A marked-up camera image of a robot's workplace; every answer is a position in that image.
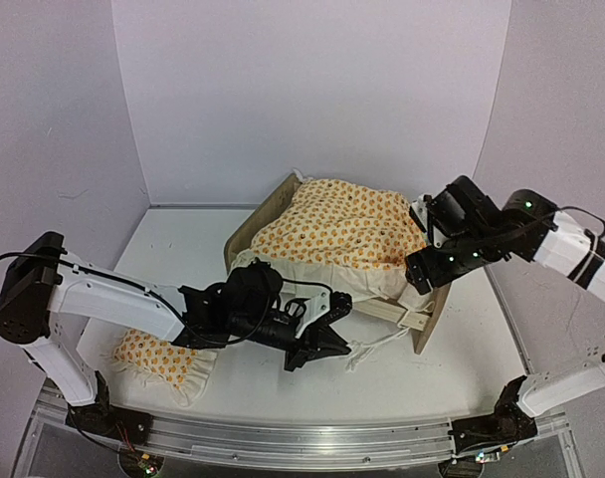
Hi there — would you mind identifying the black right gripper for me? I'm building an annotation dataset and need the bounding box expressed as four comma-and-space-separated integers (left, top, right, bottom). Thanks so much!
404, 229, 498, 297

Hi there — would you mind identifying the wooden striped pet bed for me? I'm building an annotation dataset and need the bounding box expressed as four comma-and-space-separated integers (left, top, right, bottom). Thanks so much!
222, 168, 458, 356

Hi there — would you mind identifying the duck print mattress cushion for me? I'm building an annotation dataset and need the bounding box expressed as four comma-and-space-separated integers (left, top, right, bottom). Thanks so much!
230, 174, 433, 374

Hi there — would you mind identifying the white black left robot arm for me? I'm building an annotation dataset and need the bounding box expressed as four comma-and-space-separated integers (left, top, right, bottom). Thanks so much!
0, 231, 352, 451

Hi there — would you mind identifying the duck print small pillow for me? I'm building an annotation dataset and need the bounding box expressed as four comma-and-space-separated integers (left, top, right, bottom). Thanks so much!
101, 329, 218, 410

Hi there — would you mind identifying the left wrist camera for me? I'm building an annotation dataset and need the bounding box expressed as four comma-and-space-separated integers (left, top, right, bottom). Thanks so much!
296, 290, 353, 339

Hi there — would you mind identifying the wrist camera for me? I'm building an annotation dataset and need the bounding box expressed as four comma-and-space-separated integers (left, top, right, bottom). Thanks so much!
296, 290, 353, 339
410, 194, 446, 248

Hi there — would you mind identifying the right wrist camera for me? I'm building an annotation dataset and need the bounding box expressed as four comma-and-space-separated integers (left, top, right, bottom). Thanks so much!
410, 194, 446, 248

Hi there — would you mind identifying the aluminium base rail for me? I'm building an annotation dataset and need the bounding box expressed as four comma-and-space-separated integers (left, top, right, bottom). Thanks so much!
11, 381, 584, 477

